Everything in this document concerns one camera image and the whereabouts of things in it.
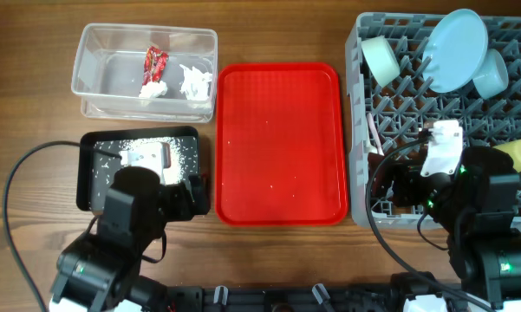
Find red snack wrapper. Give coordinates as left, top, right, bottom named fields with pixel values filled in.
left=142, top=46, right=168, bottom=86

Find grey dishwasher rack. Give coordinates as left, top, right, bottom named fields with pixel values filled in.
left=345, top=12, right=521, bottom=227

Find black food waste tray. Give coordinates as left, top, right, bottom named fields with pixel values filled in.
left=76, top=126, right=199, bottom=214

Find white rice pile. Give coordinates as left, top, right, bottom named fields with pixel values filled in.
left=91, top=136, right=199, bottom=186

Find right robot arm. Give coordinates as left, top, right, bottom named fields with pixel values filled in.
left=365, top=146, right=521, bottom=311

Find white tissue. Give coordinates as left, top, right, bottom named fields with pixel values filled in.
left=179, top=64, right=212, bottom=101

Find light blue bowl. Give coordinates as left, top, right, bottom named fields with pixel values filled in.
left=472, top=49, right=509, bottom=100

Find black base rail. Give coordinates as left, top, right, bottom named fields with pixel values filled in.
left=155, top=283, right=467, bottom=312

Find white plastic fork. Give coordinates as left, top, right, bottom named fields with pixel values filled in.
left=366, top=113, right=384, bottom=155

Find green bowl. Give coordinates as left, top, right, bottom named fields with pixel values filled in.
left=361, top=36, right=400, bottom=88

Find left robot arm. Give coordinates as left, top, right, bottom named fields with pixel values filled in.
left=49, top=166, right=211, bottom=311

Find small white tissue ball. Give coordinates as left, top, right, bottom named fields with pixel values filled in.
left=139, top=81, right=168, bottom=99

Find clear plastic waste bin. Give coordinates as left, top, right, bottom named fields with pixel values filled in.
left=71, top=23, right=218, bottom=123

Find red serving tray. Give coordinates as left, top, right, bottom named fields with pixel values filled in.
left=214, top=62, right=348, bottom=226

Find light blue plate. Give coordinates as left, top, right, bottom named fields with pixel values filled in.
left=422, top=9, right=488, bottom=94

